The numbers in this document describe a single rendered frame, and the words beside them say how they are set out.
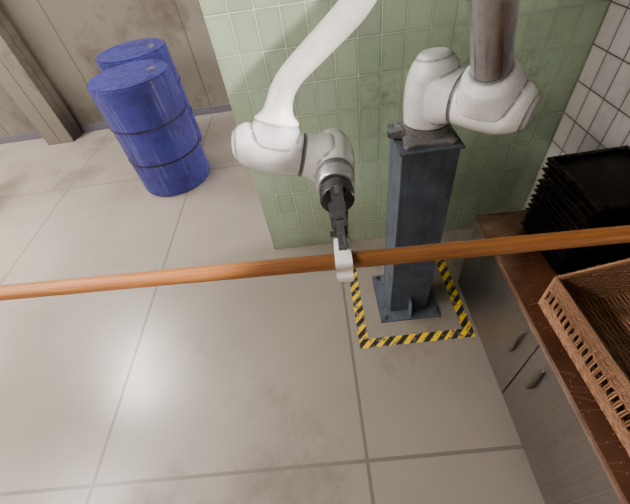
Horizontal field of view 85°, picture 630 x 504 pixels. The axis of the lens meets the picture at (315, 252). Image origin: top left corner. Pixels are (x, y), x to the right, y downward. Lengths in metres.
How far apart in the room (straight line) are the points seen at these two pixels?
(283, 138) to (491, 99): 0.57
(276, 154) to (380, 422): 1.30
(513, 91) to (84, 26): 3.99
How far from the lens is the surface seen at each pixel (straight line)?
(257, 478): 1.74
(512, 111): 1.13
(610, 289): 1.53
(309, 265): 0.61
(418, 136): 1.27
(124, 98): 2.82
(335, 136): 0.86
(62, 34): 4.59
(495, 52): 1.02
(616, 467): 1.27
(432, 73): 1.19
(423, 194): 1.38
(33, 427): 2.37
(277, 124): 0.79
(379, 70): 1.74
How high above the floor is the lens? 1.66
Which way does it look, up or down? 47 degrees down
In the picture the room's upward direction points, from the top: 10 degrees counter-clockwise
